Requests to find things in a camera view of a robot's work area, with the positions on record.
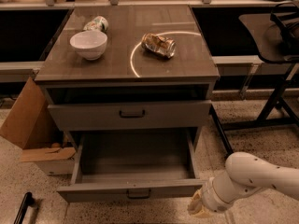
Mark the grey drawer cabinet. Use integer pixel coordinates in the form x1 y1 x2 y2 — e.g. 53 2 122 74
34 5 221 135

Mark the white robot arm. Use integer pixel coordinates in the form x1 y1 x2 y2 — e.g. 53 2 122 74
188 152 299 218

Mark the black bar on floor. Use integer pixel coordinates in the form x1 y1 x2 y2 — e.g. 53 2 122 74
13 192 36 224

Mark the crushed metal can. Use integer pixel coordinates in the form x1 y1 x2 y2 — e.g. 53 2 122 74
141 33 176 59

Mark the open cardboard box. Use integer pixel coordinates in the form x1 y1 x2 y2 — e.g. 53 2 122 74
0 77 76 175

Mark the black bag on chair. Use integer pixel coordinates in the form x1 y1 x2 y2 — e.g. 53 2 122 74
270 2 299 56

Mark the white ceramic bowl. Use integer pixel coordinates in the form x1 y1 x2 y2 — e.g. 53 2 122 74
70 31 107 61

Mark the grey drawer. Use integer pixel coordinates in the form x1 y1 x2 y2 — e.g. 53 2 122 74
48 101 211 131
58 129 205 203

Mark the black chair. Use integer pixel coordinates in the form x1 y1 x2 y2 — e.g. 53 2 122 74
209 8 299 155

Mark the grey top drawer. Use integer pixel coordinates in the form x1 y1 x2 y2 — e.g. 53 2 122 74
48 101 211 131

